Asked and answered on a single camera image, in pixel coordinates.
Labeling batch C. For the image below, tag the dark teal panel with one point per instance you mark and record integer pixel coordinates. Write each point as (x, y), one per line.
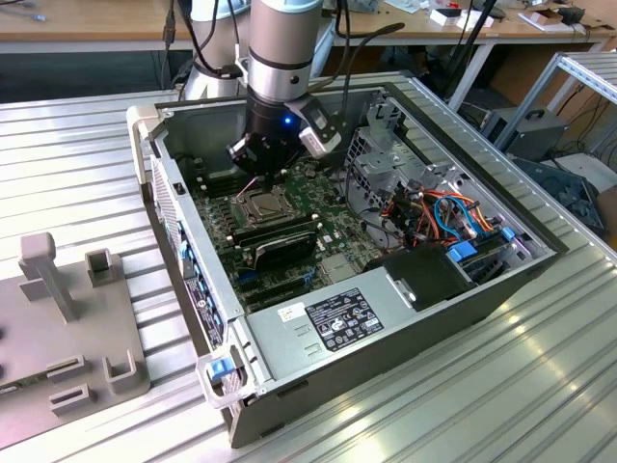
(549, 178)

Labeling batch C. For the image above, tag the aluminium profile frame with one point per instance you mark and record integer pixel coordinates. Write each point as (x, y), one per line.
(585, 67)

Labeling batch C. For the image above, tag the white box with red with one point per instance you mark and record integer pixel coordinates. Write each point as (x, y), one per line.
(443, 18)

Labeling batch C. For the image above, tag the grey open PC case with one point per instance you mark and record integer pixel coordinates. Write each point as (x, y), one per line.
(385, 371)

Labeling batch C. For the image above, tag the blue case latch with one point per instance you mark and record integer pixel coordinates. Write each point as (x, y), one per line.
(219, 370)

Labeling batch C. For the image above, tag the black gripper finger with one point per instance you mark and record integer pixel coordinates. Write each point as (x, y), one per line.
(238, 154)
(284, 170)

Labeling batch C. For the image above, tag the green motherboard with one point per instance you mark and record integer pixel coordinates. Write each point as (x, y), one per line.
(337, 231)

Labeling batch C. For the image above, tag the silver chipset heatsink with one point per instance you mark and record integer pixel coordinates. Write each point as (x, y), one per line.
(337, 269)

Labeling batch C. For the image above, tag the wooden desk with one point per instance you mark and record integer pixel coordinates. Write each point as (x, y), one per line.
(96, 24)

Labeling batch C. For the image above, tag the grey equipment box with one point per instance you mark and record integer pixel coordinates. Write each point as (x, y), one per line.
(537, 137)

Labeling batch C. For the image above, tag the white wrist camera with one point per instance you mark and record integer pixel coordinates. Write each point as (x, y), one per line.
(318, 144)

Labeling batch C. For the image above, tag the black plastic shroud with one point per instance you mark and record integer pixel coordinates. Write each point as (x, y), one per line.
(424, 277)

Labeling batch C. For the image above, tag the open cardboard box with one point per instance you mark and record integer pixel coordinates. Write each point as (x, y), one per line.
(540, 20)

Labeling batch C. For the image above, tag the CPU socket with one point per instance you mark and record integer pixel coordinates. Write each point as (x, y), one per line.
(262, 224)

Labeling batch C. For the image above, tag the blue disk carrier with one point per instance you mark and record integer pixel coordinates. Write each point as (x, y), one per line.
(507, 235)
(462, 253)

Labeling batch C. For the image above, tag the blue expansion slot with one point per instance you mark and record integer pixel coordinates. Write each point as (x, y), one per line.
(247, 276)

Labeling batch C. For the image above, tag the silver power supply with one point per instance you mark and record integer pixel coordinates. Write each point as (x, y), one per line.
(284, 347)

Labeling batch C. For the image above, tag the black camera bracket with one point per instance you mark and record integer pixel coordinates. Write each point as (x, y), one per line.
(336, 126)

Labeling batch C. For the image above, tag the grey parts rack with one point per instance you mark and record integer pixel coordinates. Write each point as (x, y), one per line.
(96, 328)

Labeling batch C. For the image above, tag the small black device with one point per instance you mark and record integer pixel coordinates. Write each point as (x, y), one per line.
(573, 15)

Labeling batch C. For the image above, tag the silver drive cage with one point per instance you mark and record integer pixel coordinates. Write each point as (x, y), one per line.
(381, 166)

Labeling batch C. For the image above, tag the silver CPU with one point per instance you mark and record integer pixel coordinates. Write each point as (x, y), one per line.
(269, 206)

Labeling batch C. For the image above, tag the black expansion slot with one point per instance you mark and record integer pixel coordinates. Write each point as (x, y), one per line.
(275, 287)
(279, 299)

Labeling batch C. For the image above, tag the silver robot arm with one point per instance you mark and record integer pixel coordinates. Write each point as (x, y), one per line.
(279, 53)

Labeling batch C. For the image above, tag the brown cardboard box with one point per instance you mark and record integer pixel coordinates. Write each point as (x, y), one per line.
(608, 212)

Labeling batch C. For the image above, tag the black graphics card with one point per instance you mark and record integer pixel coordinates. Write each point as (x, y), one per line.
(284, 253)

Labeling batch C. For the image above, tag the black stand pole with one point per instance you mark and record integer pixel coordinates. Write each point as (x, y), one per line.
(477, 24)

